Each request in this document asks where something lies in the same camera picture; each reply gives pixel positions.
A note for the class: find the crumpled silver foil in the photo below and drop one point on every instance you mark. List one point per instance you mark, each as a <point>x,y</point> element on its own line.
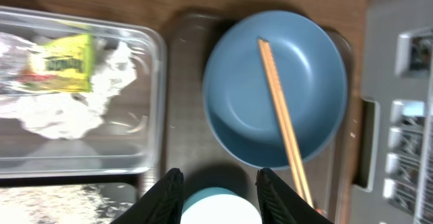
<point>15,56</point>

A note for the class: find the yellow snack wrapper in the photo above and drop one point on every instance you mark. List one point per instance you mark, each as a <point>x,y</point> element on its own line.
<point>61,65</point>

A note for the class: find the light blue bowl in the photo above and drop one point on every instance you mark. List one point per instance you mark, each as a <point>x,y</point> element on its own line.
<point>217,205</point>

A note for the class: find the clear plastic waste bin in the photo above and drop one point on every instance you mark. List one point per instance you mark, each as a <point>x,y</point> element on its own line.
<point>129,139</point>

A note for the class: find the wooden chopstick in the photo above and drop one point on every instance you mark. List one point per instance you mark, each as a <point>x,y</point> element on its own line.
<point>294,144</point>
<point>267,59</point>

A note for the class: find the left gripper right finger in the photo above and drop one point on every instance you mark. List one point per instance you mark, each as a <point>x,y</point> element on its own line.
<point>280,204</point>

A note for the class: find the grey dishwasher rack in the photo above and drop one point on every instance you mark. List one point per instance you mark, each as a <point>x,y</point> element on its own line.
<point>395,182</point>

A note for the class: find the black waste tray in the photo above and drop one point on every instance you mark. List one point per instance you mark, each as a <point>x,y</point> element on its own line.
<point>67,200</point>

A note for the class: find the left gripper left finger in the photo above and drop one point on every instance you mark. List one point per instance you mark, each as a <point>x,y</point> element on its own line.
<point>162,204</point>

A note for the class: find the brown serving tray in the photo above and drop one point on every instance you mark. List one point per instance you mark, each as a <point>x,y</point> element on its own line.
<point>189,143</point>

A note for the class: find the dark blue plate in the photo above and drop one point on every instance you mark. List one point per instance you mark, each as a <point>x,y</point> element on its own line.
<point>236,96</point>

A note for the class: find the crumpled white tissue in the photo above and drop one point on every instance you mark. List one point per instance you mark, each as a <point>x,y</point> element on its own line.
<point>72,115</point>

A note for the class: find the pile of rice grains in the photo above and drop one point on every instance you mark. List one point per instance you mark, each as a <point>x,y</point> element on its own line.
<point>44,203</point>

